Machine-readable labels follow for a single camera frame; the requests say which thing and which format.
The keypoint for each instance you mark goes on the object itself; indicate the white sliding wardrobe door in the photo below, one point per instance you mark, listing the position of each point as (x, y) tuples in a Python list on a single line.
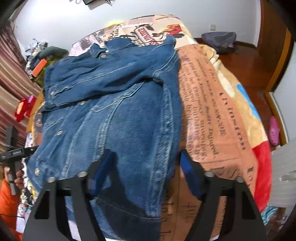
[(285, 109)]

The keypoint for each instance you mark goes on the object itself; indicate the red box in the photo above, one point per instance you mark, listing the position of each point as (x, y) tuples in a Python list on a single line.
[(31, 104)]

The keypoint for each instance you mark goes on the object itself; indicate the white cabinet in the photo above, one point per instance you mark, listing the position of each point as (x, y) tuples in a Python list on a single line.
[(283, 176)]

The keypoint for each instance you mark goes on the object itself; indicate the pile of clutter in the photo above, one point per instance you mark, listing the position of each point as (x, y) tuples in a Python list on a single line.
[(34, 49)]

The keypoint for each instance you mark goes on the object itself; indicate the red plush toy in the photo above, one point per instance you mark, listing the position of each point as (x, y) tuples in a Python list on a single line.
[(19, 109)]

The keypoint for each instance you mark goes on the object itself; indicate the orange box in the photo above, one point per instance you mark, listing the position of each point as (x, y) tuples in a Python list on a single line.
[(38, 67)]

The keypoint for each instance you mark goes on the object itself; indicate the green patterned cloth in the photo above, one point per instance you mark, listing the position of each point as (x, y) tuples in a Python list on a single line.
[(41, 77)]

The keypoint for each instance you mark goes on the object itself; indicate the white wall socket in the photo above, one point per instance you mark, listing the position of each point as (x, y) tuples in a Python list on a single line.
[(212, 27)]

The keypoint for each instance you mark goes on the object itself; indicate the wooden door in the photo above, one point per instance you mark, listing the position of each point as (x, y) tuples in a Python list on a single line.
[(272, 34)]

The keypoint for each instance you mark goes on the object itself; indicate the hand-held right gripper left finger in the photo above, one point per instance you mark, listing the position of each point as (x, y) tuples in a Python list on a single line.
[(101, 172)]

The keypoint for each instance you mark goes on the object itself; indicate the pink slipper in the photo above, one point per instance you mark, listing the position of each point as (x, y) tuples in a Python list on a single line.
[(274, 131)]

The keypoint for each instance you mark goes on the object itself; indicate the grey backpack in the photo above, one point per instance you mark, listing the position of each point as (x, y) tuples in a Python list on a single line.
[(218, 41)]

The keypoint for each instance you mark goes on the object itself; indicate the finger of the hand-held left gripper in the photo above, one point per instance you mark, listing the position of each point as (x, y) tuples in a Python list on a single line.
[(31, 151)]

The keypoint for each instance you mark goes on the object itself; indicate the striped curtain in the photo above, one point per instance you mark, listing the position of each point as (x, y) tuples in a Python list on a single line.
[(13, 76)]

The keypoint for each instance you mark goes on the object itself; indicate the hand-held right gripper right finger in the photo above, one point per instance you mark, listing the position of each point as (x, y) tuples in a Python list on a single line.
[(188, 172)]

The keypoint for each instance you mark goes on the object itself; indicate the person's left forearm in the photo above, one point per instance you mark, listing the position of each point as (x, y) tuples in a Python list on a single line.
[(8, 208)]

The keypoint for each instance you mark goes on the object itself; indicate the printed blanket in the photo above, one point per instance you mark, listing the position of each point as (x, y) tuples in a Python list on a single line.
[(219, 104)]

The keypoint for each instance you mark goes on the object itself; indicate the person's left hand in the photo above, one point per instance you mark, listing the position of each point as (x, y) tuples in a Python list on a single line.
[(19, 179)]

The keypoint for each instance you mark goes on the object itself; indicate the blue denim jacket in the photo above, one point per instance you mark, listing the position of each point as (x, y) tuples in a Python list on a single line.
[(129, 115)]

